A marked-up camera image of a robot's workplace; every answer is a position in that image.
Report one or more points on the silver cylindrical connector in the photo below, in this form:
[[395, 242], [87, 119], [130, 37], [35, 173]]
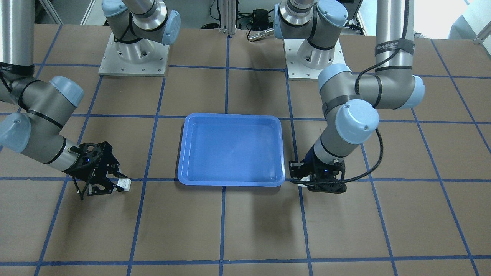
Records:
[[260, 35]]

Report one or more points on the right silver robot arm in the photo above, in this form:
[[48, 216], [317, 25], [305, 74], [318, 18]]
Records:
[[137, 25]]

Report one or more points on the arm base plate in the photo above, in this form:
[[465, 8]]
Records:
[[143, 58], [305, 63]]

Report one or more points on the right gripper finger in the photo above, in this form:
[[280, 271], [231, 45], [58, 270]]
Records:
[[117, 173], [98, 189]]

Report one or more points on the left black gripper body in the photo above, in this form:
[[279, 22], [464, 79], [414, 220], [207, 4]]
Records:
[[311, 167]]

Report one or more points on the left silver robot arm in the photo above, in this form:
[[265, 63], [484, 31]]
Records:
[[350, 102]]

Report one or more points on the blue plastic tray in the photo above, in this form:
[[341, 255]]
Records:
[[231, 150]]

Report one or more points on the aluminium frame post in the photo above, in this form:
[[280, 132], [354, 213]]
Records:
[[227, 16]]

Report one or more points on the white block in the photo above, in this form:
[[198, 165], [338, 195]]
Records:
[[124, 184], [304, 179]]

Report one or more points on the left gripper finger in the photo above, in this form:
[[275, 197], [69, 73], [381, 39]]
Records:
[[297, 170], [311, 187]]

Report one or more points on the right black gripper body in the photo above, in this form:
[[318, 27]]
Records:
[[100, 171]]

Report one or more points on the black power adapter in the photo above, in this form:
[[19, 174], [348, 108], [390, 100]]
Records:
[[260, 16]]

